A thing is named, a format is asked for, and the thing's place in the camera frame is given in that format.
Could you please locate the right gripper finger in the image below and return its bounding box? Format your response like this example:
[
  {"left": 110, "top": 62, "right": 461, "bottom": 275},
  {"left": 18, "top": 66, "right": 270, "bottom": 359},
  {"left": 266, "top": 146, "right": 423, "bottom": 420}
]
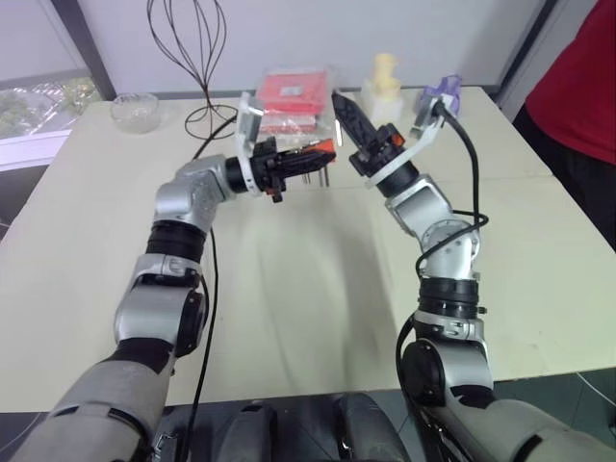
[
  {"left": 338, "top": 93, "right": 382, "bottom": 156},
  {"left": 331, "top": 93, "right": 366, "bottom": 154}
]

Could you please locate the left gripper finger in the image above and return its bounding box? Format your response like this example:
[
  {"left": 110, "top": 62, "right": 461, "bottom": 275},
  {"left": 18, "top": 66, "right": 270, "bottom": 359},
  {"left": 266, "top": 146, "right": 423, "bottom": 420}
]
[
  {"left": 280, "top": 155, "right": 337, "bottom": 174},
  {"left": 277, "top": 142, "right": 336, "bottom": 163}
]

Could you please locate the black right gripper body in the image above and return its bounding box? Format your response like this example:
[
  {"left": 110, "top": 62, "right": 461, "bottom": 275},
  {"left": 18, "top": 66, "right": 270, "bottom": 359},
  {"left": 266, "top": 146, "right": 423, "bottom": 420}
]
[{"left": 348, "top": 122, "right": 408, "bottom": 180}]

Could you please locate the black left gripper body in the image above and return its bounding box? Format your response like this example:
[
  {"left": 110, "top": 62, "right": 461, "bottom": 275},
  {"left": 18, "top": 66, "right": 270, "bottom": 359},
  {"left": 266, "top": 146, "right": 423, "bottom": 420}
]
[{"left": 253, "top": 137, "right": 291, "bottom": 204}]

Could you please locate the red patterned flat box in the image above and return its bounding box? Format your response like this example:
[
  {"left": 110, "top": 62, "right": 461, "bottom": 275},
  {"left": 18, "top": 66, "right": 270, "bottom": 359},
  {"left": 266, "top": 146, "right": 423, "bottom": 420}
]
[{"left": 259, "top": 113, "right": 321, "bottom": 141}]

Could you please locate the white block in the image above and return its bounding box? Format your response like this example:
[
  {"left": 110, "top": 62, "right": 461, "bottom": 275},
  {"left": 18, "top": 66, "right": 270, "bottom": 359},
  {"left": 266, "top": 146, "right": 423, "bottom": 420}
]
[{"left": 360, "top": 78, "right": 404, "bottom": 122}]

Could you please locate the cream figurine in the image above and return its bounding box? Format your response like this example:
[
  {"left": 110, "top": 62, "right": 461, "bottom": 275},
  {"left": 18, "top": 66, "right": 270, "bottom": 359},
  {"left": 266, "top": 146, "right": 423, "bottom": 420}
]
[{"left": 372, "top": 52, "right": 401, "bottom": 95}]

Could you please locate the red box in clear case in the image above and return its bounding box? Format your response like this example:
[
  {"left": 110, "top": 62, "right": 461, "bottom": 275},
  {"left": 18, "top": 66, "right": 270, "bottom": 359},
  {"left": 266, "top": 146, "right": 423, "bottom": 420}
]
[{"left": 254, "top": 65, "right": 341, "bottom": 119}]

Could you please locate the purple plastic object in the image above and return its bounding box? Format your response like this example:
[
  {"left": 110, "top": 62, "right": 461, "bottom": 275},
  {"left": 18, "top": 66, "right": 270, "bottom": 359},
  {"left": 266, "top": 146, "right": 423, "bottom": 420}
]
[{"left": 417, "top": 74, "right": 462, "bottom": 116}]

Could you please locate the cream table cloth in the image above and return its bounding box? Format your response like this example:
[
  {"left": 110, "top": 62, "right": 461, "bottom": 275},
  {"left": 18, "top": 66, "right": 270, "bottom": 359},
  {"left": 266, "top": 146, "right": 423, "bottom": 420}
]
[{"left": 0, "top": 85, "right": 616, "bottom": 416}]

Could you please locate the clear glass bowl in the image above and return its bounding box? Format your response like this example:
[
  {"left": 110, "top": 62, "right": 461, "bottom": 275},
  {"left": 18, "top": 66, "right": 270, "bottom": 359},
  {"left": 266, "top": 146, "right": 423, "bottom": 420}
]
[{"left": 110, "top": 92, "right": 161, "bottom": 135}]

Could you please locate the person in red shirt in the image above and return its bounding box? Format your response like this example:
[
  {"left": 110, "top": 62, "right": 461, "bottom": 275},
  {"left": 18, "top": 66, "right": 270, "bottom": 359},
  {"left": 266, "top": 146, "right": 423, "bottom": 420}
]
[{"left": 512, "top": 0, "right": 616, "bottom": 223}]

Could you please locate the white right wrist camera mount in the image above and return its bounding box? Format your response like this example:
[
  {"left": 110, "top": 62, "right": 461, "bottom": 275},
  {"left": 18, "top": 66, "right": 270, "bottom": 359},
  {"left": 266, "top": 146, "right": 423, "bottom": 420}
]
[{"left": 368, "top": 93, "right": 447, "bottom": 190}]

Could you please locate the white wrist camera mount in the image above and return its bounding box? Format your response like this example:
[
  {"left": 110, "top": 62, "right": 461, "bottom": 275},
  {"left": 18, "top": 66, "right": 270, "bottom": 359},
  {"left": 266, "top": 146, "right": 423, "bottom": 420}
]
[
  {"left": 234, "top": 91, "right": 267, "bottom": 196},
  {"left": 368, "top": 93, "right": 447, "bottom": 190}
]

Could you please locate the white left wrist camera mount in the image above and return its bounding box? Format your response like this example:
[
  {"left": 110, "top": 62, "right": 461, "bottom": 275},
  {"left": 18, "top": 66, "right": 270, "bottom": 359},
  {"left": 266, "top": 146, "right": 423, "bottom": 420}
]
[{"left": 234, "top": 91, "right": 267, "bottom": 196}]

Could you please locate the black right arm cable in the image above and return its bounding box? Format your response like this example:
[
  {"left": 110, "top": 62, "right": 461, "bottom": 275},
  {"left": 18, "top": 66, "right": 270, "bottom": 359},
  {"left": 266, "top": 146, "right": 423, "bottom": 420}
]
[{"left": 395, "top": 98, "right": 490, "bottom": 427}]

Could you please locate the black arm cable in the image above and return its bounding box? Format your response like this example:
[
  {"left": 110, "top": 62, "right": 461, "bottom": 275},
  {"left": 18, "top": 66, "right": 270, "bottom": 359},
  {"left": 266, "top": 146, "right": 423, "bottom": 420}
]
[
  {"left": 395, "top": 98, "right": 490, "bottom": 427},
  {"left": 185, "top": 117, "right": 242, "bottom": 462}
]

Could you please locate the dark wire stand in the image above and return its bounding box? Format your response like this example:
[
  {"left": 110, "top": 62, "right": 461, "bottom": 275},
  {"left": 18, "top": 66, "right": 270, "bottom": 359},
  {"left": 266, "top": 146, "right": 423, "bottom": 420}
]
[{"left": 146, "top": 0, "right": 243, "bottom": 141}]

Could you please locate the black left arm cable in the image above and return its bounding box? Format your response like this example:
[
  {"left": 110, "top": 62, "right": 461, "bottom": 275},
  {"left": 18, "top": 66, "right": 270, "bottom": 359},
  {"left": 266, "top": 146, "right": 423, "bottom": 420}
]
[{"left": 185, "top": 117, "right": 242, "bottom": 462}]

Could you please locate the dark window frame post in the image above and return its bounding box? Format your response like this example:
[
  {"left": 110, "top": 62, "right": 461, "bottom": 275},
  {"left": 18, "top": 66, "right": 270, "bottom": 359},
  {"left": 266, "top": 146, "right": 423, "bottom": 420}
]
[
  {"left": 493, "top": 0, "right": 565, "bottom": 108},
  {"left": 71, "top": 0, "right": 117, "bottom": 102}
]

